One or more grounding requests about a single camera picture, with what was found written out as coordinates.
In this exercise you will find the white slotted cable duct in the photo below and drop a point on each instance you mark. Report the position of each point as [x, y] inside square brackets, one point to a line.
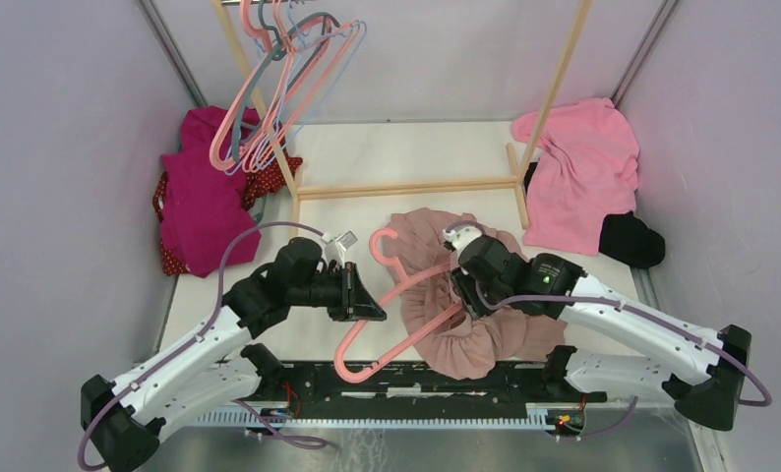
[234, 416]

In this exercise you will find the pink towel garment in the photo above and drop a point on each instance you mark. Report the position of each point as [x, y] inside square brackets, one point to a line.
[586, 169]

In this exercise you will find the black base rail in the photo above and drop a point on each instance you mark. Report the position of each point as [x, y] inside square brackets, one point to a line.
[408, 390]

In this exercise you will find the dusty pink skirt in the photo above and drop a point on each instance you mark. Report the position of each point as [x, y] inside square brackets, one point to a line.
[461, 348]

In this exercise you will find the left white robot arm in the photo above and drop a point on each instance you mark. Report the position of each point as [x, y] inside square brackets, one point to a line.
[219, 360]

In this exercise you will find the wooden clothes rack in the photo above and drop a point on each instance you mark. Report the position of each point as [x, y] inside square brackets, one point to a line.
[273, 84]

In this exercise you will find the magenta garment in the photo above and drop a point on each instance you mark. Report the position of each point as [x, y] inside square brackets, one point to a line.
[198, 128]

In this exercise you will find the pink plastic hanger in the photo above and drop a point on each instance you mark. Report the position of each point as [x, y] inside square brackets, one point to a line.
[405, 282]

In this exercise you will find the black cloth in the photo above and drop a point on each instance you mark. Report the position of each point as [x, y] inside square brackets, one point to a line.
[628, 240]

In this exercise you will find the light blue hanger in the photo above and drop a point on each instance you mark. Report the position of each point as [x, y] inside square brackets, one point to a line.
[325, 78]

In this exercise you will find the grey teal hanger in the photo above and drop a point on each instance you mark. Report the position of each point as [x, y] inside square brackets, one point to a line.
[260, 71]

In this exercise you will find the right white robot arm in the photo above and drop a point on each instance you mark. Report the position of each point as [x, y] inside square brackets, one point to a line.
[701, 371]

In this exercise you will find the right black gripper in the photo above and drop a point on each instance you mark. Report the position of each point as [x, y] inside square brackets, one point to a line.
[463, 284]

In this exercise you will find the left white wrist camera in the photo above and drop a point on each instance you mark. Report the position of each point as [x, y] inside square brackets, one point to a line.
[336, 246]

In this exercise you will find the red polka dot garment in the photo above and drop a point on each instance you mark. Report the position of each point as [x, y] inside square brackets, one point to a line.
[270, 176]

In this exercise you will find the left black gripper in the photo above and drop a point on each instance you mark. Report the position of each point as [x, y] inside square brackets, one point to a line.
[355, 302]

